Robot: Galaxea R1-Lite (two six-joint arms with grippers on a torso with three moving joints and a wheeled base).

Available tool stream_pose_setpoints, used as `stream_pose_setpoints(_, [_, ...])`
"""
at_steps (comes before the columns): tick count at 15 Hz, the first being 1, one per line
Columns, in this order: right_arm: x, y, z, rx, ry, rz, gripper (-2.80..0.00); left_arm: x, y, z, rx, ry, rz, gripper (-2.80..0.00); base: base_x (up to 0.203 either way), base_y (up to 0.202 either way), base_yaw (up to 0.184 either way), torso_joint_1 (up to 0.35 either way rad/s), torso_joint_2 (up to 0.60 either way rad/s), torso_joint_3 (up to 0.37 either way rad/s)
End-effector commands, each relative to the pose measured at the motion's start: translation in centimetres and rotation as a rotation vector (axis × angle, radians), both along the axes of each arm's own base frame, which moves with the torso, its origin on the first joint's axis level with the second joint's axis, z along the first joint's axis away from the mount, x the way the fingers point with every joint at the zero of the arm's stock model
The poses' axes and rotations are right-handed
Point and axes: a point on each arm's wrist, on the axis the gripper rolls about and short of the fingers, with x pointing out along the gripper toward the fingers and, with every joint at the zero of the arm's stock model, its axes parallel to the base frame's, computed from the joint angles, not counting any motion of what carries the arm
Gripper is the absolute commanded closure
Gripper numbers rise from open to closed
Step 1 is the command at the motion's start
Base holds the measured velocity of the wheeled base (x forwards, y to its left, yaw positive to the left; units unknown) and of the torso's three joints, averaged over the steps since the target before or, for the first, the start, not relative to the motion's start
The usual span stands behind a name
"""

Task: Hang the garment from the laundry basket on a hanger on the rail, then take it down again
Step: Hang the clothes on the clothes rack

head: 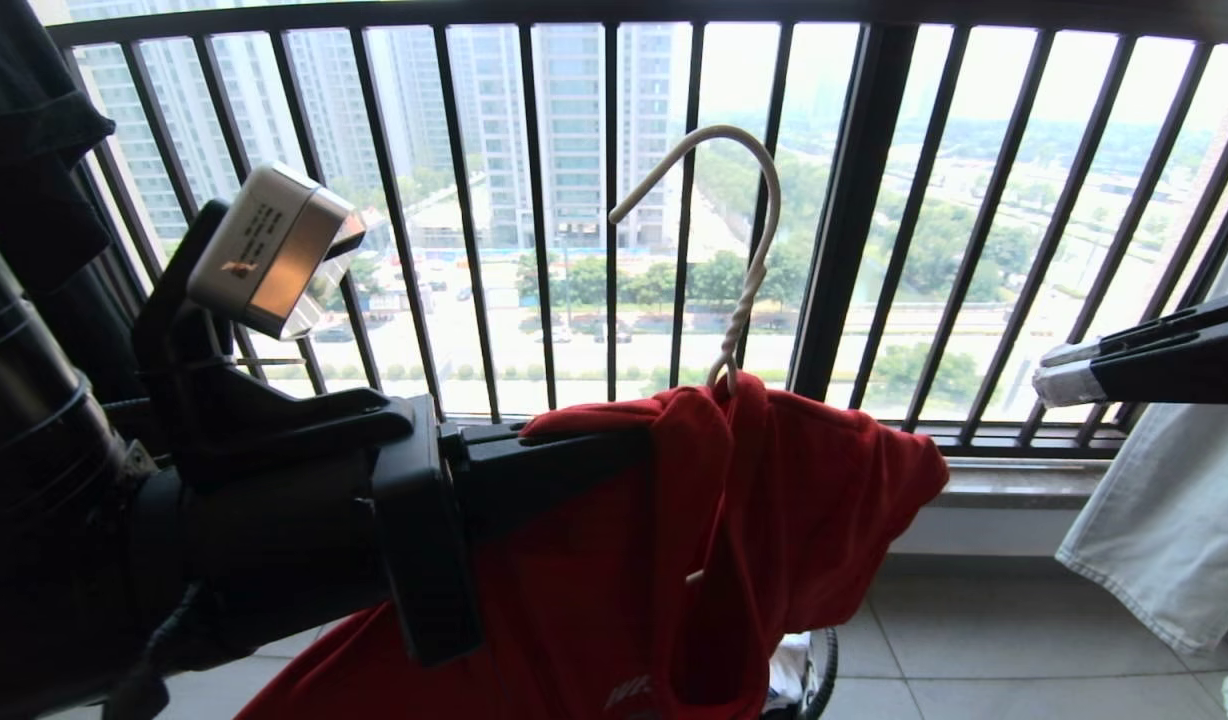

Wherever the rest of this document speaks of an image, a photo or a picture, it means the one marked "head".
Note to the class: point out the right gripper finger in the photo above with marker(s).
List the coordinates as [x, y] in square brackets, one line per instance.
[1174, 325]
[1174, 378]

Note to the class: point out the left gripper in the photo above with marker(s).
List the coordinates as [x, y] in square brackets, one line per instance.
[294, 540]

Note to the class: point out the red garment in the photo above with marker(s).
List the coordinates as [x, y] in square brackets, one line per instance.
[774, 520]

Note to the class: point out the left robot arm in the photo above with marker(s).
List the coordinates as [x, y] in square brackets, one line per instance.
[34, 440]

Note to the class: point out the dark hanging garment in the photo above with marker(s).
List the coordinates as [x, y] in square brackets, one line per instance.
[24, 120]

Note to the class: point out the pale hanging jeans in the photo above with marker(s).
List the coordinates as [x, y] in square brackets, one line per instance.
[1164, 520]

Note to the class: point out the black metal balcony railing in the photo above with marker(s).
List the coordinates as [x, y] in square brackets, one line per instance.
[854, 200]

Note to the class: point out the white cloth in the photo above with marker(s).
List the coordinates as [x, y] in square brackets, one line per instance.
[789, 675]

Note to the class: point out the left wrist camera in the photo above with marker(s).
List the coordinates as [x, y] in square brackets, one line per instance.
[274, 240]

